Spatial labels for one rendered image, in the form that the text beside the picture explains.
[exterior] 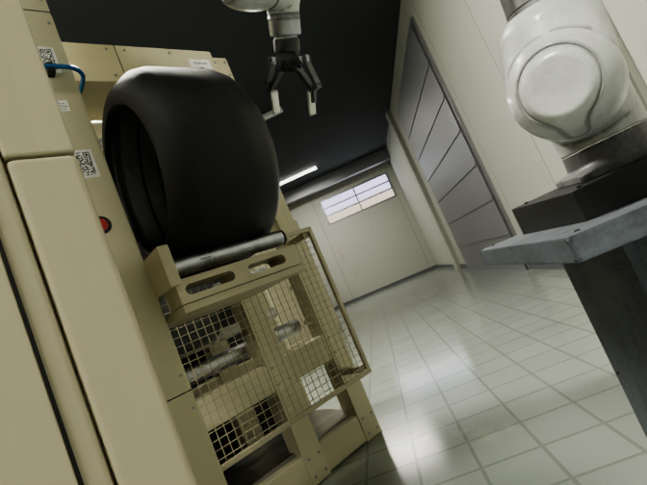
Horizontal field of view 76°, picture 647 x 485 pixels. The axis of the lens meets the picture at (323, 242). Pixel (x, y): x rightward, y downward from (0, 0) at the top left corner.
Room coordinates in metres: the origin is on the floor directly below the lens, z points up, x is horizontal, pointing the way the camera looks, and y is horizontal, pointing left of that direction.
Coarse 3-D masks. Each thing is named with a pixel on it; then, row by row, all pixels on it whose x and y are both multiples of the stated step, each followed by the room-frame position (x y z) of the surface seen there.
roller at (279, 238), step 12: (252, 240) 1.12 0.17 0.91; (264, 240) 1.13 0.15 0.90; (276, 240) 1.16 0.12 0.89; (204, 252) 1.02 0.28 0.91; (216, 252) 1.04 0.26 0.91; (228, 252) 1.06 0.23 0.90; (240, 252) 1.08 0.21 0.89; (252, 252) 1.12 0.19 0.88; (180, 264) 0.97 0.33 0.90; (192, 264) 0.99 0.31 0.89; (204, 264) 1.02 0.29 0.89; (216, 264) 1.04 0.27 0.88
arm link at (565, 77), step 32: (512, 0) 0.63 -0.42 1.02; (544, 0) 0.59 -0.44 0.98; (576, 0) 0.58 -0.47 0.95; (512, 32) 0.62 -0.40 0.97; (544, 32) 0.59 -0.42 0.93; (576, 32) 0.55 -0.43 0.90; (608, 32) 0.57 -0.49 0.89; (512, 64) 0.62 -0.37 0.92; (544, 64) 0.57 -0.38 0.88; (576, 64) 0.55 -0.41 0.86; (608, 64) 0.55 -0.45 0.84; (512, 96) 0.62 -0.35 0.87; (544, 96) 0.58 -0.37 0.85; (576, 96) 0.56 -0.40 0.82; (608, 96) 0.57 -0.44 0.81; (544, 128) 0.62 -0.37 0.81; (576, 128) 0.61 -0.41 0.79
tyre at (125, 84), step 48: (144, 96) 0.94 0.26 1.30; (192, 96) 0.96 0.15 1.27; (240, 96) 1.05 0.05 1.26; (144, 144) 1.35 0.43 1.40; (192, 144) 0.93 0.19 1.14; (240, 144) 1.00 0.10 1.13; (144, 192) 1.40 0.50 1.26; (192, 192) 0.95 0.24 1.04; (240, 192) 1.03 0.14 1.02; (144, 240) 1.34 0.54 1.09; (192, 240) 1.02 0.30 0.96; (240, 240) 1.11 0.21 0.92
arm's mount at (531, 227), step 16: (640, 160) 0.69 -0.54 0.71; (608, 176) 0.70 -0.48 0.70; (624, 176) 0.70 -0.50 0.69; (640, 176) 0.69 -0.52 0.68; (560, 192) 0.80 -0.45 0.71; (576, 192) 0.70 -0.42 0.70; (592, 192) 0.70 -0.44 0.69; (608, 192) 0.70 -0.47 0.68; (624, 192) 0.70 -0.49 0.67; (640, 192) 0.69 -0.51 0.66; (528, 208) 0.90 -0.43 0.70; (544, 208) 0.83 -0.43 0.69; (560, 208) 0.77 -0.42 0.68; (576, 208) 0.72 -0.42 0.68; (592, 208) 0.70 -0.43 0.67; (608, 208) 0.70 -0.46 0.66; (528, 224) 0.94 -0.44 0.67; (544, 224) 0.86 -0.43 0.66; (560, 224) 0.80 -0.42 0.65
